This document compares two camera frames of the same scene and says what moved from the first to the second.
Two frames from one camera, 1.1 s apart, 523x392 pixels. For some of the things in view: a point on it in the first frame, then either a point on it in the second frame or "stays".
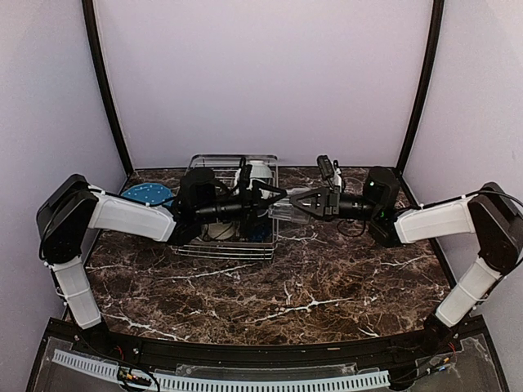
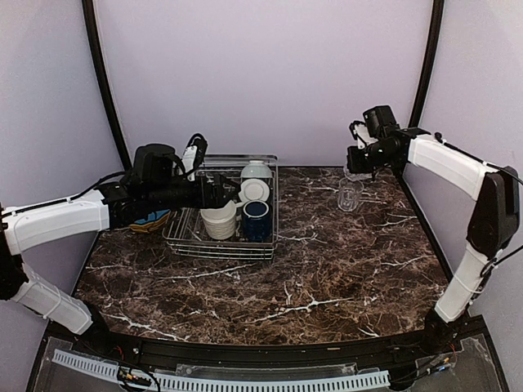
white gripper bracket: x=337 y=180 -> x=364 y=136
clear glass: x=284 y=210 -> x=349 y=190
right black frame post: x=438 y=12 stays
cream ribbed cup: x=216 y=229 stays
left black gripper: x=258 y=206 -> x=203 y=201
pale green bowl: x=260 y=169 stays
